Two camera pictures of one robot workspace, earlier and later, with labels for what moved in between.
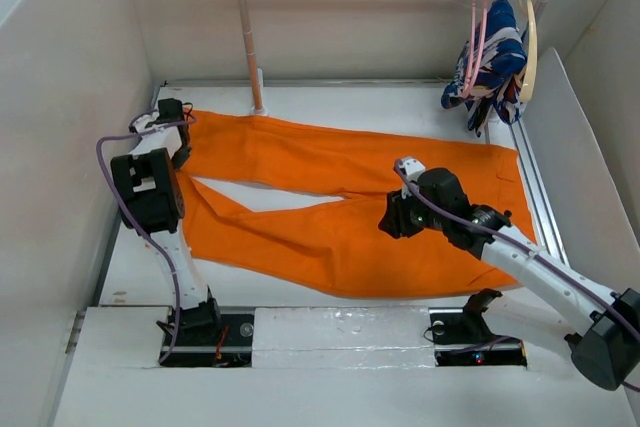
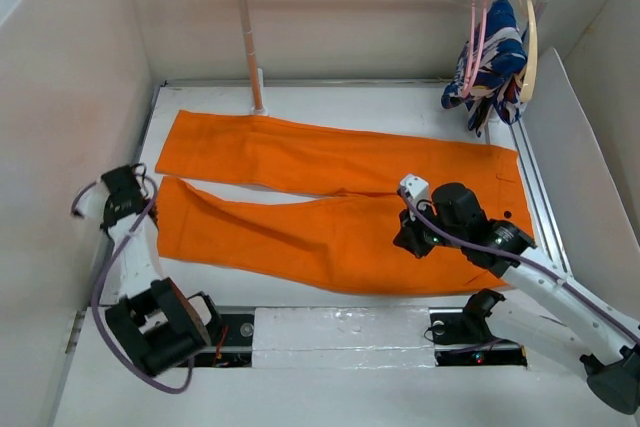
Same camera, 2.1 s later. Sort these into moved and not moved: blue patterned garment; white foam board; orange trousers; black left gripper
Moved: black left gripper
Not moved: white foam board; orange trousers; blue patterned garment
